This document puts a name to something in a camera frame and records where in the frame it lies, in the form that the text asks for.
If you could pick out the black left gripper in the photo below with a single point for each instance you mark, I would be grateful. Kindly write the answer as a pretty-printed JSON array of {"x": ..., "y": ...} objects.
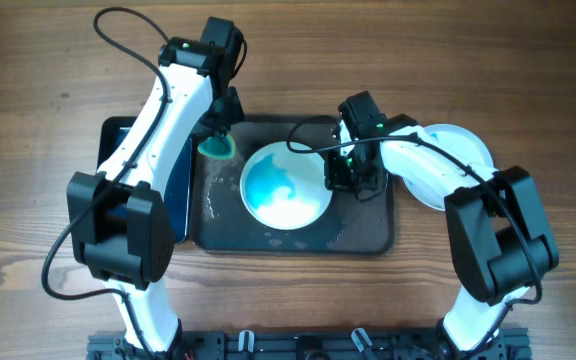
[{"x": 235, "y": 114}]

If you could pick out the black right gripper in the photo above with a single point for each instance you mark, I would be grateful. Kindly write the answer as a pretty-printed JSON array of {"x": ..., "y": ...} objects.
[{"x": 336, "y": 180}]

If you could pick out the green yellow sponge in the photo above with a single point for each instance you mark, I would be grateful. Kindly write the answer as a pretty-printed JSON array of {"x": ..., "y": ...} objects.
[{"x": 219, "y": 147}]

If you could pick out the white plate blue streak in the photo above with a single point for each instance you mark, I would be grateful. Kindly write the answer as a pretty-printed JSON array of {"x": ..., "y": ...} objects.
[{"x": 282, "y": 186}]

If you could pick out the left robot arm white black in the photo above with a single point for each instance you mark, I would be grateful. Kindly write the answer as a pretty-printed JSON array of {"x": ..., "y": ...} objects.
[{"x": 120, "y": 225}]

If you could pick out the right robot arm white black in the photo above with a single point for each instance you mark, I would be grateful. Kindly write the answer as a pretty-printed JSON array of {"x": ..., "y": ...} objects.
[{"x": 500, "y": 238}]

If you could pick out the black water tray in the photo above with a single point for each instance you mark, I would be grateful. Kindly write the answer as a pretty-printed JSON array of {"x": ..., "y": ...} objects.
[{"x": 177, "y": 196}]

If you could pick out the black aluminium base frame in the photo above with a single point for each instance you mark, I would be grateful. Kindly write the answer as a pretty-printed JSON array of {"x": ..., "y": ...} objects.
[{"x": 409, "y": 343}]

